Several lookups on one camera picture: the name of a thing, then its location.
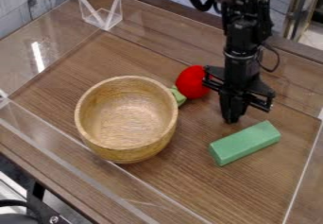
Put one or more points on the metal table leg background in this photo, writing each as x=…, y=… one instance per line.
x=298, y=20

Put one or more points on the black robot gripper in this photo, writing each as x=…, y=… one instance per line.
x=238, y=83

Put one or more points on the green rectangular block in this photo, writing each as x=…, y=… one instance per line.
x=243, y=143

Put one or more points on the clear acrylic corner bracket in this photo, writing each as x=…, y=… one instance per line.
x=102, y=18

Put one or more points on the round wooden bowl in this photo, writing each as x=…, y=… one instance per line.
x=126, y=118

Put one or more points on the red knitted strawberry fruit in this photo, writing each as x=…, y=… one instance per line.
x=188, y=85

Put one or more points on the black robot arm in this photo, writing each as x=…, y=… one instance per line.
x=247, y=27

